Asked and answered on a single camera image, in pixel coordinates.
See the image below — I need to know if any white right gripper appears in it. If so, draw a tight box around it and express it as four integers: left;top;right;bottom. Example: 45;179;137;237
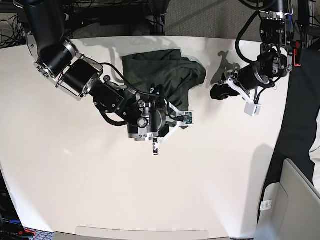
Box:
152;101;193;156

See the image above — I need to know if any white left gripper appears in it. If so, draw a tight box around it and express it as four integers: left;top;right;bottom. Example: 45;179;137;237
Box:
210;63;263;116

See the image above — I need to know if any dark green long-sleeve shirt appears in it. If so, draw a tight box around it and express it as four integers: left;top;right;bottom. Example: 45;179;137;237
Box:
122;49;207;111

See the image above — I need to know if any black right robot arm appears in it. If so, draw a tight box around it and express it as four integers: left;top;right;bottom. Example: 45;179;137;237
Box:
13;0;193;155

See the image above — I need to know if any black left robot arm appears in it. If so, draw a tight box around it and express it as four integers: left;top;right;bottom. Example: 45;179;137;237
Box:
210;0;295;116

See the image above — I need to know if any dark grey cloth sheet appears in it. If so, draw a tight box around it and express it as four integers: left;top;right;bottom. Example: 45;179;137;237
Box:
256;46;320;221

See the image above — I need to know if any red clamp on table edge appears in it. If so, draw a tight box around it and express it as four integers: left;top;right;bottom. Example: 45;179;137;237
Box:
293;40;302;67

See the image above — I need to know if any white cloth pile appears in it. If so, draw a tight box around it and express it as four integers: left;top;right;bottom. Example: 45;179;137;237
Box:
309;138;320;192

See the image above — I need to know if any white barcode label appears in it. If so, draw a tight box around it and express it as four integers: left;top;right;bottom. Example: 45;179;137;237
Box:
259;200;272;211

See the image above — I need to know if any grey plastic bin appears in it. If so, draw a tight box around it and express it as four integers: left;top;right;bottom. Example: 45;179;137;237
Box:
254;159;320;240

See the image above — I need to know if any black box with orange print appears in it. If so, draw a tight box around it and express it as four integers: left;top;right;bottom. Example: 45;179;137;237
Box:
0;173;37;240

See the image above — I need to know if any black aluminium frame post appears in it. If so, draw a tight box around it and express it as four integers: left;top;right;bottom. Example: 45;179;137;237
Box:
147;0;168;36

